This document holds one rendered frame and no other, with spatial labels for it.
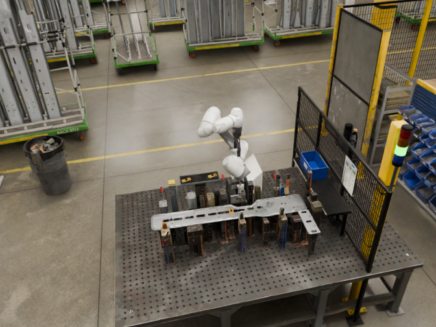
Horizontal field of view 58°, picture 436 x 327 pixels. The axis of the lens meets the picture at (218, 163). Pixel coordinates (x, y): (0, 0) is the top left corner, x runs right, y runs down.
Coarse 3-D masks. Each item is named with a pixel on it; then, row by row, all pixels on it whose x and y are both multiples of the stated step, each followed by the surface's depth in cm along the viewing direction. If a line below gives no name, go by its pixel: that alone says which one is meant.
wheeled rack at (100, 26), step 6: (102, 0) 1055; (96, 12) 1149; (84, 24) 1148; (96, 24) 1135; (102, 24) 1138; (78, 30) 1088; (84, 30) 1092; (96, 30) 1091; (102, 30) 1095; (108, 36) 1114
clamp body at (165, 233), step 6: (162, 228) 325; (168, 228) 324; (162, 234) 319; (168, 234) 319; (162, 240) 321; (168, 240) 324; (168, 246) 327; (168, 252) 332; (168, 258) 335; (174, 258) 343; (168, 264) 336; (174, 264) 339
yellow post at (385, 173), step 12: (396, 132) 263; (384, 156) 282; (384, 168) 284; (384, 180) 286; (384, 192) 292; (372, 204) 307; (372, 216) 310; (372, 240) 321; (360, 288) 356; (348, 312) 372; (360, 312) 371
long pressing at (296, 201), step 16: (208, 208) 352; (224, 208) 351; (240, 208) 350; (256, 208) 350; (272, 208) 349; (288, 208) 348; (304, 208) 347; (160, 224) 337; (176, 224) 336; (192, 224) 337
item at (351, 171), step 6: (348, 162) 332; (348, 168) 333; (354, 168) 323; (348, 174) 335; (354, 174) 324; (342, 180) 349; (348, 180) 336; (354, 180) 325; (348, 186) 338; (348, 192) 339
